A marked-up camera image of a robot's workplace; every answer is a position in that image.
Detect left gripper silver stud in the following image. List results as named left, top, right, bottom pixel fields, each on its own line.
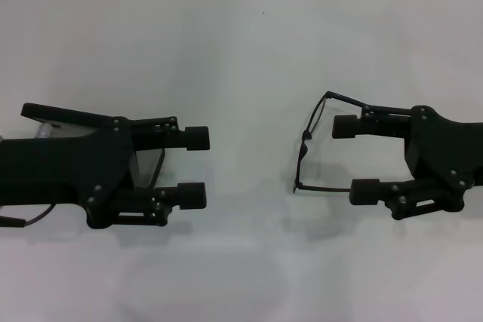
left=36, top=121, right=54, bottom=139

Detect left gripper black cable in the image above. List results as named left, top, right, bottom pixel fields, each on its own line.
left=0, top=204, right=58, bottom=228

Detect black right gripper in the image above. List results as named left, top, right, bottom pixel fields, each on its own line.
left=331, top=104, right=483, bottom=221

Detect black glasses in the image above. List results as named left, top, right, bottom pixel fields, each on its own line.
left=292, top=90, right=414, bottom=195

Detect black glasses case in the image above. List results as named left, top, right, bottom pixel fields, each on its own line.
left=20, top=102, right=168, bottom=190

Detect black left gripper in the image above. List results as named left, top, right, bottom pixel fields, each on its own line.
left=0, top=116, right=134, bottom=230

